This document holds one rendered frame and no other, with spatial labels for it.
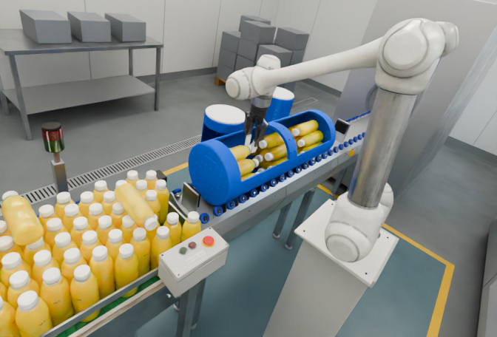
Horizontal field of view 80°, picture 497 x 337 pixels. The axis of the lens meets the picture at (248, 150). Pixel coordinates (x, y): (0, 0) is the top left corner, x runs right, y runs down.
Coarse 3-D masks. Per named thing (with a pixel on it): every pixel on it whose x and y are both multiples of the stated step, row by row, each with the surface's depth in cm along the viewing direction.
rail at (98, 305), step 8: (152, 272) 97; (136, 280) 93; (144, 280) 96; (128, 288) 92; (112, 296) 88; (120, 296) 91; (96, 304) 85; (104, 304) 87; (80, 312) 82; (88, 312) 84; (72, 320) 81; (80, 320) 83; (56, 328) 78; (64, 328) 80; (40, 336) 76; (48, 336) 77
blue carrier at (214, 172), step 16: (304, 112) 176; (320, 112) 177; (272, 128) 148; (320, 128) 182; (208, 144) 122; (224, 144) 124; (240, 144) 158; (288, 144) 145; (320, 144) 167; (192, 160) 132; (208, 160) 124; (224, 160) 118; (288, 160) 146; (304, 160) 160; (192, 176) 136; (208, 176) 127; (224, 176) 119; (240, 176) 122; (256, 176) 129; (272, 176) 141; (208, 192) 130; (224, 192) 122; (240, 192) 127
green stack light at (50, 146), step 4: (44, 140) 107; (60, 140) 109; (44, 144) 108; (48, 144) 107; (52, 144) 107; (56, 144) 108; (60, 144) 109; (48, 148) 108; (52, 148) 108; (56, 148) 109; (60, 148) 110; (64, 148) 113; (52, 152) 109; (56, 152) 110
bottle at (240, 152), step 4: (232, 148) 132; (236, 148) 133; (240, 148) 134; (244, 148) 135; (248, 148) 139; (232, 152) 130; (236, 152) 131; (240, 152) 132; (244, 152) 134; (248, 152) 137; (236, 156) 130; (240, 156) 132; (244, 156) 134
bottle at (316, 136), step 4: (312, 132) 174; (316, 132) 174; (320, 132) 176; (304, 136) 169; (308, 136) 168; (312, 136) 170; (316, 136) 172; (320, 136) 175; (304, 140) 166; (308, 140) 167; (312, 140) 168; (316, 140) 172; (320, 140) 177; (308, 144) 168; (312, 144) 171
